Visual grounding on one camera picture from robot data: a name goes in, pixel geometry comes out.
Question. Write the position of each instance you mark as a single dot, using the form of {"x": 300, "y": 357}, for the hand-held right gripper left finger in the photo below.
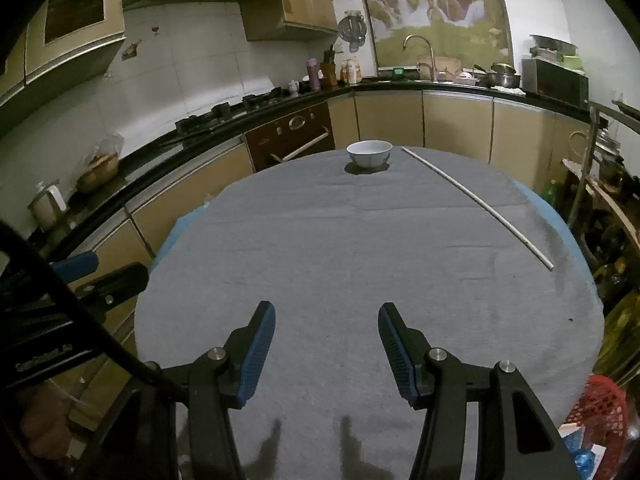
{"x": 257, "y": 355}

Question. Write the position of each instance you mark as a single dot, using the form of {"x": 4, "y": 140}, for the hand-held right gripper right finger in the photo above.
{"x": 395, "y": 355}

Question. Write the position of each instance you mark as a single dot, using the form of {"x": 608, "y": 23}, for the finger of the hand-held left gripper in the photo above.
{"x": 120, "y": 280}
{"x": 75, "y": 264}

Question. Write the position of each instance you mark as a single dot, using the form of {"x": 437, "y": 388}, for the blue plastic bag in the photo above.
{"x": 582, "y": 460}

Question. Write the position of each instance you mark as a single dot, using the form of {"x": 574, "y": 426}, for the red plastic basket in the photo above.
{"x": 605, "y": 405}

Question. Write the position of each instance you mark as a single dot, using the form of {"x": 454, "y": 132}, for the clear bag of food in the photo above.
{"x": 100, "y": 167}

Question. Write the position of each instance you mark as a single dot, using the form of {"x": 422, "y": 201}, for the round grey-covered table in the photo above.
{"x": 325, "y": 260}

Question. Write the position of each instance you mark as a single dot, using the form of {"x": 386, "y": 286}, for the black kitchen countertop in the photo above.
{"x": 165, "y": 147}

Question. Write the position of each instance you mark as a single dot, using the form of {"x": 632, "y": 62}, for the thin white rod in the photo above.
{"x": 480, "y": 202}

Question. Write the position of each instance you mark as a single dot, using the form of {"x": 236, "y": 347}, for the black gas stove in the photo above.
{"x": 220, "y": 112}

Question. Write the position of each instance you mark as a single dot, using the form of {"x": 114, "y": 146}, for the white bowl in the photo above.
{"x": 369, "y": 152}

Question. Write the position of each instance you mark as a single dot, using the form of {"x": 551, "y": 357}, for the blue table underlay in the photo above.
{"x": 550, "y": 215}

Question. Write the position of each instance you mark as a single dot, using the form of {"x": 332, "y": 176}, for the green bottle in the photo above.
{"x": 550, "y": 192}

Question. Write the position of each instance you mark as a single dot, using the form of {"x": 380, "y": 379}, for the built-in oven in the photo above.
{"x": 295, "y": 132}

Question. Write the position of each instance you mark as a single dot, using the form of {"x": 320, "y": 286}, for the small white jar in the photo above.
{"x": 294, "y": 87}

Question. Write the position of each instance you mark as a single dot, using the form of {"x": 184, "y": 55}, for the cluttered storage rack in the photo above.
{"x": 615, "y": 210}

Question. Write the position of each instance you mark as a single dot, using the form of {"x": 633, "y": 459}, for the pink bottle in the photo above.
{"x": 313, "y": 75}

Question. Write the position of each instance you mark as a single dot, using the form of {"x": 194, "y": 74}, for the small green box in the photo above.
{"x": 398, "y": 72}

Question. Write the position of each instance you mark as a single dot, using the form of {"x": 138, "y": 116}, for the small white dish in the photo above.
{"x": 465, "y": 79}

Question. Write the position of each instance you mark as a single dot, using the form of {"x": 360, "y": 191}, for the white seasoning bottle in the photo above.
{"x": 354, "y": 72}

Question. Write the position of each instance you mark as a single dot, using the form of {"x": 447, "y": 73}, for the orange seasoning bottle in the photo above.
{"x": 344, "y": 74}

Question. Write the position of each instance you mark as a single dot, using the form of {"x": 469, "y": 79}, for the white rag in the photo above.
{"x": 509, "y": 91}

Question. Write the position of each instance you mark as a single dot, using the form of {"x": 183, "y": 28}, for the knife block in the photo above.
{"x": 328, "y": 72}

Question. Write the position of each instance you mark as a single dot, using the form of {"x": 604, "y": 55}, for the wooden cutting board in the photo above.
{"x": 447, "y": 67}

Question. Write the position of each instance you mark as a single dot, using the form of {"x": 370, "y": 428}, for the metal cooking pot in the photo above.
{"x": 504, "y": 79}

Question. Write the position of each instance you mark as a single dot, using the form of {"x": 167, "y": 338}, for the metal kitchen faucet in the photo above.
{"x": 430, "y": 52}

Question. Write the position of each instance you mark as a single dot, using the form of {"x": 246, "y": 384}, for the microwave oven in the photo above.
{"x": 555, "y": 82}

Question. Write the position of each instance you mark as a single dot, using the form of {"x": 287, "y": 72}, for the round hanging kitchen utensil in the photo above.
{"x": 352, "y": 27}

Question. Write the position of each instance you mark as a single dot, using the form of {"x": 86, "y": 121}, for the green plastic container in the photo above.
{"x": 574, "y": 62}

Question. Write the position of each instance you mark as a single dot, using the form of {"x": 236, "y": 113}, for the metal basin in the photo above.
{"x": 552, "y": 42}

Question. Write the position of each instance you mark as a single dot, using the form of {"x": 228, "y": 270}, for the glass-door wall cabinet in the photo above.
{"x": 75, "y": 20}

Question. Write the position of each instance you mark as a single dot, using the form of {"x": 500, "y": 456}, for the beige wall cabinet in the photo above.
{"x": 285, "y": 15}

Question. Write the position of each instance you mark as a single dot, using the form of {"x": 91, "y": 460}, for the waterfall wall poster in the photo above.
{"x": 435, "y": 10}

